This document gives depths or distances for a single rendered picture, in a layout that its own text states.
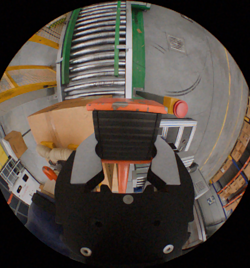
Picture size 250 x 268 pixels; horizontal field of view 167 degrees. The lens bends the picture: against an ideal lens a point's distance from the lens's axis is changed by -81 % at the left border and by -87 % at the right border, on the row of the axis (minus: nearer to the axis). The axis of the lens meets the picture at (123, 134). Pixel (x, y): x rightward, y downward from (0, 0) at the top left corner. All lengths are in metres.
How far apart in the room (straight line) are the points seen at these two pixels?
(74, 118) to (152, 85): 1.23
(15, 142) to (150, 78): 2.58
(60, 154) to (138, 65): 1.34
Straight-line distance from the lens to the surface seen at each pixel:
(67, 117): 0.31
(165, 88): 1.46
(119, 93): 0.76
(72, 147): 0.34
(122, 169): 0.16
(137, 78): 1.33
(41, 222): 0.35
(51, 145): 0.42
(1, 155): 7.61
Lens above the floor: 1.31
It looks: 59 degrees down
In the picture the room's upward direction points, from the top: 180 degrees clockwise
